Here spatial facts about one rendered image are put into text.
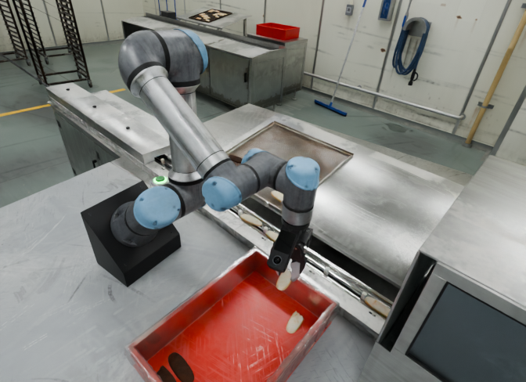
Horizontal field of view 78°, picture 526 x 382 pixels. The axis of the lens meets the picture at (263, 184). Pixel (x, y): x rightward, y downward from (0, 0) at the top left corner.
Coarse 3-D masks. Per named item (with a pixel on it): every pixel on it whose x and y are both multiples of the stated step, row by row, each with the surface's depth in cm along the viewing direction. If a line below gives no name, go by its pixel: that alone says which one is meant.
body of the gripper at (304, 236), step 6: (282, 222) 80; (288, 228) 78; (294, 228) 77; (300, 228) 77; (306, 228) 78; (300, 234) 82; (306, 234) 84; (300, 240) 82; (306, 240) 82; (300, 246) 80; (294, 252) 82; (300, 252) 81; (294, 258) 83
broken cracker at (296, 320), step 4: (296, 312) 98; (292, 316) 97; (296, 316) 97; (300, 316) 97; (292, 320) 96; (296, 320) 96; (300, 320) 96; (288, 324) 95; (292, 324) 95; (296, 324) 95; (300, 324) 96; (288, 328) 94; (292, 328) 94; (296, 328) 94; (288, 332) 94; (292, 332) 94
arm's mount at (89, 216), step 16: (128, 192) 110; (96, 208) 102; (112, 208) 105; (96, 224) 100; (96, 240) 101; (112, 240) 102; (160, 240) 111; (176, 240) 116; (96, 256) 108; (112, 256) 100; (128, 256) 103; (144, 256) 106; (160, 256) 112; (112, 272) 106; (128, 272) 102; (144, 272) 108
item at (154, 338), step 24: (240, 264) 102; (264, 264) 106; (216, 288) 96; (288, 288) 102; (312, 288) 95; (168, 312) 86; (192, 312) 91; (312, 312) 99; (336, 312) 92; (144, 336) 80; (168, 336) 87; (312, 336) 83; (144, 360) 76; (288, 360) 77
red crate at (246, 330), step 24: (240, 288) 106; (264, 288) 106; (216, 312) 98; (240, 312) 98; (264, 312) 99; (288, 312) 99; (192, 336) 91; (216, 336) 92; (240, 336) 92; (264, 336) 93; (288, 336) 93; (192, 360) 86; (216, 360) 86; (240, 360) 87; (264, 360) 87
